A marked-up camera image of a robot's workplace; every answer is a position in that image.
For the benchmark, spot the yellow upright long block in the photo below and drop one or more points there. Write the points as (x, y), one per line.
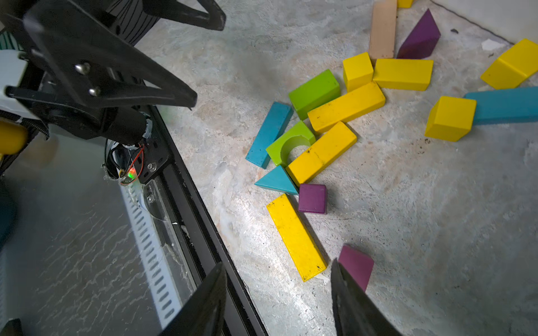
(348, 107)

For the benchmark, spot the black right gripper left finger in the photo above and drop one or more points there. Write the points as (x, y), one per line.
(203, 314)

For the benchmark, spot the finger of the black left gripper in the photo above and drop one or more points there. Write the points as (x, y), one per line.
(212, 19)

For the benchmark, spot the purple cube block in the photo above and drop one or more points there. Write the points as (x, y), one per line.
(312, 198)

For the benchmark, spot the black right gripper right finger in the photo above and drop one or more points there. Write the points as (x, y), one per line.
(353, 311)

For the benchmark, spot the teal triangle block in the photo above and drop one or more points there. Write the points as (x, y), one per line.
(278, 180)

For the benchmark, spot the yellow cube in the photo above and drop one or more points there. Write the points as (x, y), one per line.
(513, 67)

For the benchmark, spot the teal short block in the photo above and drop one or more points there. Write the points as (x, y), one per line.
(518, 105)

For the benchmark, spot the magenta cube block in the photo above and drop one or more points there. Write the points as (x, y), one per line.
(358, 265)

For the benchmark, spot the green rectangular block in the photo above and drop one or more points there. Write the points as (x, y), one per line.
(316, 92)

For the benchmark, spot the white slotted cable duct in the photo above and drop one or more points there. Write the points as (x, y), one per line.
(159, 278)

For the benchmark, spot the purple triangle block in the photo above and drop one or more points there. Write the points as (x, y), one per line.
(422, 40)

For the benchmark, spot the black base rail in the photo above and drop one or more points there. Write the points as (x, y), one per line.
(192, 243)

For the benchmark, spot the natural wood rectangular block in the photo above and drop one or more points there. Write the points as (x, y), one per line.
(383, 30)

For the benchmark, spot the white plastic tub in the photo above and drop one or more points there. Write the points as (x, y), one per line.
(513, 20)

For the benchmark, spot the yellow slanted long block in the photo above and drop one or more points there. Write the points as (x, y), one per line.
(402, 74)

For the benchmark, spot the yellow small cube block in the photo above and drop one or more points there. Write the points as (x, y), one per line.
(451, 118)

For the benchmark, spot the teal long block at left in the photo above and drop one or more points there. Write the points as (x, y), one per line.
(272, 128)

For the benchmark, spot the light green arch block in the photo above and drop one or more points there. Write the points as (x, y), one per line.
(298, 135)

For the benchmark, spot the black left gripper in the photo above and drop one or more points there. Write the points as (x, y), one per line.
(72, 71)

